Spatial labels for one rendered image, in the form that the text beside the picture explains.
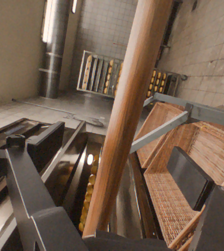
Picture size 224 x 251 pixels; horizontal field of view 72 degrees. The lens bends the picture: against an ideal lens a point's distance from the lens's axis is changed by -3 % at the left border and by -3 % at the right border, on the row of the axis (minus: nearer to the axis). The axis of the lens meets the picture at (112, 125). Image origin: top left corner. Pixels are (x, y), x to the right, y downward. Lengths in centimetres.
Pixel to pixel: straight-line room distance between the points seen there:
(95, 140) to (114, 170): 158
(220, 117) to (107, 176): 50
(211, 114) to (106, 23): 494
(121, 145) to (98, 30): 519
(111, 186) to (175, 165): 7
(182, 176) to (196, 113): 41
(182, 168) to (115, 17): 529
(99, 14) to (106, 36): 62
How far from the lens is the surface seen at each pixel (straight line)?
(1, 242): 59
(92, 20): 541
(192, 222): 74
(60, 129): 17
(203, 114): 58
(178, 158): 19
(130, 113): 15
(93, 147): 178
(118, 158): 17
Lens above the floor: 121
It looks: 3 degrees down
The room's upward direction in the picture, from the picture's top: 78 degrees counter-clockwise
